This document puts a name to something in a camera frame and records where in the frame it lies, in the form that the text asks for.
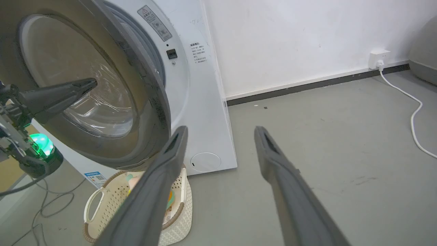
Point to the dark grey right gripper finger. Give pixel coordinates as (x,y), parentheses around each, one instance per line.
(297,205)

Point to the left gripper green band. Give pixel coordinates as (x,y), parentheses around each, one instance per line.
(37,150)

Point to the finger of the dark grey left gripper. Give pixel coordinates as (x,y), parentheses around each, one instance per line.
(146,205)

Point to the round washing machine door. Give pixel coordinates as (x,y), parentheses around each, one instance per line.
(112,68)

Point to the white washing machine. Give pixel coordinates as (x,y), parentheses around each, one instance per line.
(201,112)

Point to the cream perforated laundry basket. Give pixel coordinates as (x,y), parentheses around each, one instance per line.
(179,218)

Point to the blue energy label sticker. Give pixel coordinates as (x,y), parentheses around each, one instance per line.
(96,178)

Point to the grey warning label sticker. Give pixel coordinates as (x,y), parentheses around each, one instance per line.
(154,22)

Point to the white wall socket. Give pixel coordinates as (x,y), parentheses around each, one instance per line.
(378,57)

